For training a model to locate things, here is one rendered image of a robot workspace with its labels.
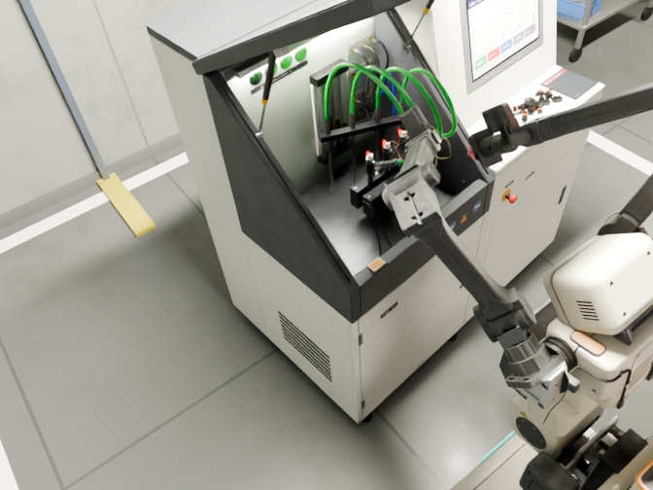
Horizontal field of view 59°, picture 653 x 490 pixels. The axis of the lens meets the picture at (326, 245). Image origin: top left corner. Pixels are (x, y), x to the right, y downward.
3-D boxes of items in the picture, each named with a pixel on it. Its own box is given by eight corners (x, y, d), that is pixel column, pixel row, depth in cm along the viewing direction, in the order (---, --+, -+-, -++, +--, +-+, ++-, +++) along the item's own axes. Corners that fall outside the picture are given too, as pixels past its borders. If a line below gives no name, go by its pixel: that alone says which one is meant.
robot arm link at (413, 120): (410, 161, 149) (439, 143, 146) (386, 123, 148) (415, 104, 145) (417, 155, 160) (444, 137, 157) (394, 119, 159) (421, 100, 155)
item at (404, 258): (360, 317, 185) (360, 286, 173) (351, 309, 187) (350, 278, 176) (482, 216, 211) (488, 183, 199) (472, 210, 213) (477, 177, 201)
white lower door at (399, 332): (362, 418, 235) (359, 322, 184) (359, 414, 236) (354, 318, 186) (464, 323, 262) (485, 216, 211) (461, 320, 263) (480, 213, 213)
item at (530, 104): (529, 127, 213) (532, 115, 209) (504, 116, 219) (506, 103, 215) (564, 100, 223) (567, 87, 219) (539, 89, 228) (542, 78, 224)
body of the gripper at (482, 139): (487, 127, 163) (502, 122, 156) (499, 161, 164) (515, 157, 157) (468, 135, 161) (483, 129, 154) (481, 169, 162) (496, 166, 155)
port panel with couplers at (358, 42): (356, 117, 213) (353, 38, 189) (349, 114, 214) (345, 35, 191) (380, 101, 218) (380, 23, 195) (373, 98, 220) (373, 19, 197)
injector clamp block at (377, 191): (370, 231, 204) (370, 200, 193) (351, 218, 209) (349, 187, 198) (434, 184, 218) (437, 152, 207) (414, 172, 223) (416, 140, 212)
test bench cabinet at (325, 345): (358, 432, 242) (351, 325, 183) (270, 347, 272) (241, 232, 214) (464, 331, 271) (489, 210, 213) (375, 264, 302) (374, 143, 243)
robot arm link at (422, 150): (394, 217, 115) (442, 189, 111) (377, 192, 114) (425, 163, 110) (412, 163, 154) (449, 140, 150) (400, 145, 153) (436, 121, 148)
